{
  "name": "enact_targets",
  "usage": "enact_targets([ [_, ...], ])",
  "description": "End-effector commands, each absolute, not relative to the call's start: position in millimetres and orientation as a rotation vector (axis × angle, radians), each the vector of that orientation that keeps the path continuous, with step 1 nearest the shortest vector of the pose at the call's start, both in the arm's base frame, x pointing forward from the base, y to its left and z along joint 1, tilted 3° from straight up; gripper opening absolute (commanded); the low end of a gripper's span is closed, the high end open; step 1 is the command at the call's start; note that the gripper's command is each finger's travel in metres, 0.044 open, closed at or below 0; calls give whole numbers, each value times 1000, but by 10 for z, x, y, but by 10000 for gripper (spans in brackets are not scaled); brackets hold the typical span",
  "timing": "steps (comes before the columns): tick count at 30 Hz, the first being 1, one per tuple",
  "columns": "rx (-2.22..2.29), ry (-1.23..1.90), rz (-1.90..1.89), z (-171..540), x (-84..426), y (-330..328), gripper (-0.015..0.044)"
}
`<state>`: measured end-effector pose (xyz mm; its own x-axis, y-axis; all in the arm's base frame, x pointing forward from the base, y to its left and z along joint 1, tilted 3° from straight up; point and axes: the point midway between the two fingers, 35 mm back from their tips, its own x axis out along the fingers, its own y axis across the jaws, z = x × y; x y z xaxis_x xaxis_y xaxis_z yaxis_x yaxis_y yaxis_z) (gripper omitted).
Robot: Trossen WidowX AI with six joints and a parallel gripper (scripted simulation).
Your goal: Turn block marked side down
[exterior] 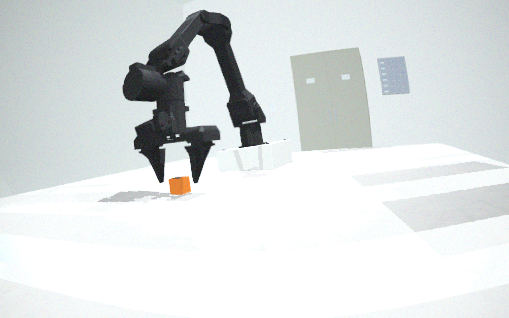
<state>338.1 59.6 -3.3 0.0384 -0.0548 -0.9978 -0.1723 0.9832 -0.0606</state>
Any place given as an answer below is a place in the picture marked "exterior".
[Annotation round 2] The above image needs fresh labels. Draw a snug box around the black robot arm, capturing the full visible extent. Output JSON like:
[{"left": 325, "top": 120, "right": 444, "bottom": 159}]
[{"left": 122, "top": 10, "right": 268, "bottom": 148}]

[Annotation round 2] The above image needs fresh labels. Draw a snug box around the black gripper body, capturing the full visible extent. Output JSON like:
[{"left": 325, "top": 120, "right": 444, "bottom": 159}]
[{"left": 133, "top": 100, "right": 220, "bottom": 151}]

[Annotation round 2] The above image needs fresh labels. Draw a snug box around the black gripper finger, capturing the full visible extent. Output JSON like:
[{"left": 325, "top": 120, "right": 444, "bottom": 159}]
[
  {"left": 138, "top": 148, "right": 165, "bottom": 183},
  {"left": 184, "top": 143, "right": 215, "bottom": 184}
]

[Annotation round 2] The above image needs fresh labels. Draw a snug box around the orange block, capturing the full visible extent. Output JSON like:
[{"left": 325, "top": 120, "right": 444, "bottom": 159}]
[{"left": 168, "top": 176, "right": 191, "bottom": 194}]

